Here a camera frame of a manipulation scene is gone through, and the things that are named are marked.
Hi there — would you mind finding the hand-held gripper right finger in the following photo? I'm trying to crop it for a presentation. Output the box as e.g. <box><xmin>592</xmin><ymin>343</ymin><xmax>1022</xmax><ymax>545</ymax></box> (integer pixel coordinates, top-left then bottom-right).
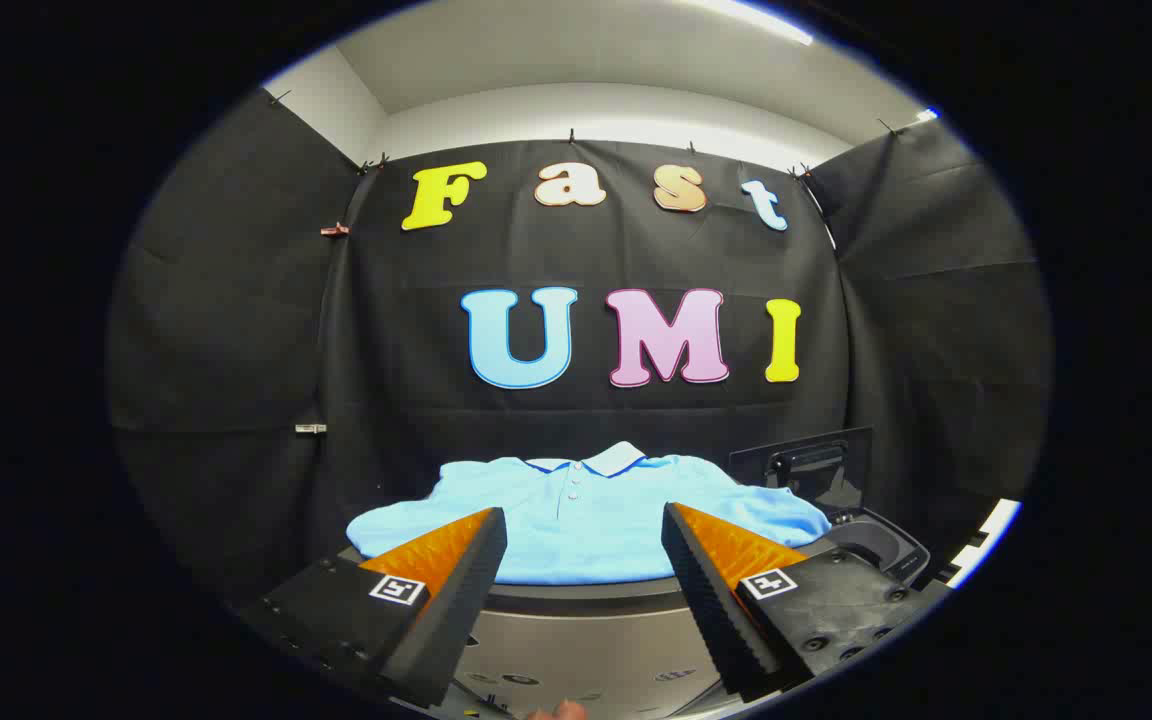
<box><xmin>661</xmin><ymin>502</ymin><xmax>927</xmax><ymax>701</ymax></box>

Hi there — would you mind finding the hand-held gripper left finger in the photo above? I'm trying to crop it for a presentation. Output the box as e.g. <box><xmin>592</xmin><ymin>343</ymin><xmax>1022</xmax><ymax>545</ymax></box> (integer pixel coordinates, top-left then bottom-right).
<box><xmin>241</xmin><ymin>507</ymin><xmax>508</xmax><ymax>709</ymax></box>

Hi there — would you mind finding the light blue polo shirt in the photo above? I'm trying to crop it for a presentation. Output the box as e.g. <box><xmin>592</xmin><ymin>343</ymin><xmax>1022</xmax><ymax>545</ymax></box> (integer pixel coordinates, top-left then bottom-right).
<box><xmin>346</xmin><ymin>441</ymin><xmax>832</xmax><ymax>587</ymax></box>

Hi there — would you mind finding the dark washing machine lid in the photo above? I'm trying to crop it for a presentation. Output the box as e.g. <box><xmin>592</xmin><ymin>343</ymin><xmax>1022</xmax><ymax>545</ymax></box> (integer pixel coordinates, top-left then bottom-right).
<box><xmin>728</xmin><ymin>427</ymin><xmax>875</xmax><ymax>513</ymax></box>

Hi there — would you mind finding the black backdrop cloth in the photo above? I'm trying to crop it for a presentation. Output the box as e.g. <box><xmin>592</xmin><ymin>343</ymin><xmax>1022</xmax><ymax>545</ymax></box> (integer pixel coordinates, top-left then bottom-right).
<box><xmin>106</xmin><ymin>88</ymin><xmax>1052</xmax><ymax>601</ymax></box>

